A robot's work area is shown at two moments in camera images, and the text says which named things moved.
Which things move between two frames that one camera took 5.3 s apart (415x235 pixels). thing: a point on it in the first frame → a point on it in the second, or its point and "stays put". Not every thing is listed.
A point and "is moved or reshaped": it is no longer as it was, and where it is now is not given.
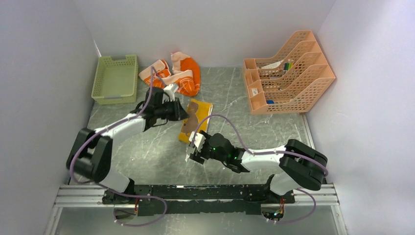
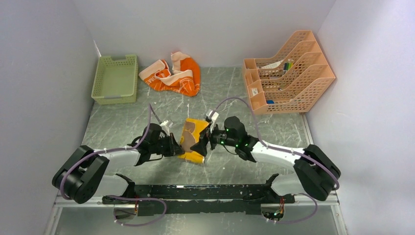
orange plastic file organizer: x=292 y=81 stays put
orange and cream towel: x=186 y=74 stays put
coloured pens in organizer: x=288 y=66 stays put
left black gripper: x=179 y=113 → x=173 y=148
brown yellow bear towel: x=198 y=111 is moved or reshaped
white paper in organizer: x=273 y=65 stays put
